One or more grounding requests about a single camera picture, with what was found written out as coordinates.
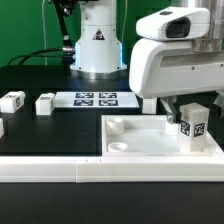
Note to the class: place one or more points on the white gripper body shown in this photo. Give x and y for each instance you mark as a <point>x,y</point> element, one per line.
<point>162,69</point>

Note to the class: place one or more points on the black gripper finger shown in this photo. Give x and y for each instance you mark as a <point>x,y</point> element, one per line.
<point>219,103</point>
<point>173,115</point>

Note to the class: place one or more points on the white square tabletop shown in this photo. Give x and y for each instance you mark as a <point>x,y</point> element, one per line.
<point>144,135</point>

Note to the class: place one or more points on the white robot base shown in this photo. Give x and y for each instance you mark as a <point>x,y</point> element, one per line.
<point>98,52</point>

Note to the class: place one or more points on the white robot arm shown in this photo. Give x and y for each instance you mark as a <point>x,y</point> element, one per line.
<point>212,41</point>

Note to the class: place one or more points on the white marker sheet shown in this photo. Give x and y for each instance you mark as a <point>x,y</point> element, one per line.
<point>96,100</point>

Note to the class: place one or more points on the white U-shaped obstacle fence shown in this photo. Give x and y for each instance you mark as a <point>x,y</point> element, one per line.
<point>113,169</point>

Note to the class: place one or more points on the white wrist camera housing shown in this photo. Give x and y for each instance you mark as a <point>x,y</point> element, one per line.
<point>175,23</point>

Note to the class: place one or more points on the black camera stand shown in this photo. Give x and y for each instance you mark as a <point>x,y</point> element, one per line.
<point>64,8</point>

